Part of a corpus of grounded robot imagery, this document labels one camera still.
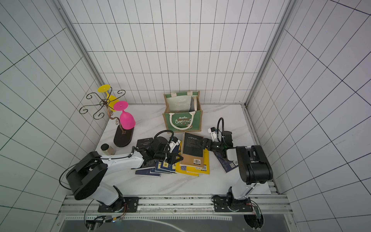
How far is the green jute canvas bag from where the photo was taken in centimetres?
87

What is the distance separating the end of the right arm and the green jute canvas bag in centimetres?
15

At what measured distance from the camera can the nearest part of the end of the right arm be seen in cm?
76
